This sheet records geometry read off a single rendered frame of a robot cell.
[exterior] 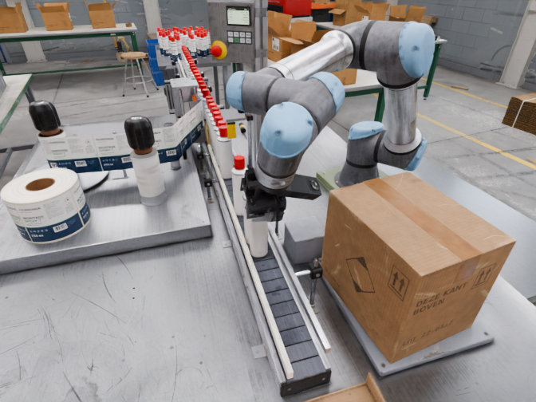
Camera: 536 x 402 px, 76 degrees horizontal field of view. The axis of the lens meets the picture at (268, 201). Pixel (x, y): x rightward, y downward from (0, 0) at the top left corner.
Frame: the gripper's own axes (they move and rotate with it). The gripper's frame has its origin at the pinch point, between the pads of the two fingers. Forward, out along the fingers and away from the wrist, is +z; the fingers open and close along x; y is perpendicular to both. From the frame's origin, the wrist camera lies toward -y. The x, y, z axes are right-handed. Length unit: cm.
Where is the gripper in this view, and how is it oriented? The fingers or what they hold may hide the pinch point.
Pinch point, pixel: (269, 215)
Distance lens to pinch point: 82.3
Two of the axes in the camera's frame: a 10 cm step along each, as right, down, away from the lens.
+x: 2.3, 8.8, -4.1
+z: -1.3, 4.5, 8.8
